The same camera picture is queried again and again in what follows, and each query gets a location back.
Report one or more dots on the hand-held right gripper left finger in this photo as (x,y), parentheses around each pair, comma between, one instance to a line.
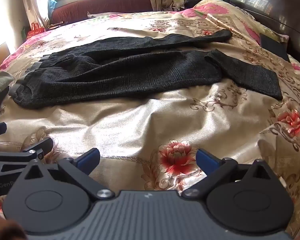
(88,158)

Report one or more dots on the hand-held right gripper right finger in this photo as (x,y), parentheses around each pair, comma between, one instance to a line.
(205,159)

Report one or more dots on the dark grey checked pants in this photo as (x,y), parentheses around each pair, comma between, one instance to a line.
(130,75)

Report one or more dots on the floral satin bed blanket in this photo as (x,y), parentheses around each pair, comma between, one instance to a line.
(145,130)

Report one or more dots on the red basket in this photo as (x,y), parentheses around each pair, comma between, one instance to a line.
(35,28)

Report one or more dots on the black flat case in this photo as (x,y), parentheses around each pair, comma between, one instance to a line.
(273,47)

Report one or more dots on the blue plastic bag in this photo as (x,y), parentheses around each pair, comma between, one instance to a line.
(52,5)

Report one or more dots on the floral pink pillow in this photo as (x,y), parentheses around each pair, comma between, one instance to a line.
(230,17)

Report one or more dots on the maroon upholstered sofa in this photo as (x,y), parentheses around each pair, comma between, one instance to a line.
(102,3)

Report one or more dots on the black bag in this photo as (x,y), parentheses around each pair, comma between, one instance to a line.
(194,0)

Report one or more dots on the dark wooden headboard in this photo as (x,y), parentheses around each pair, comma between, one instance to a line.
(277,2)

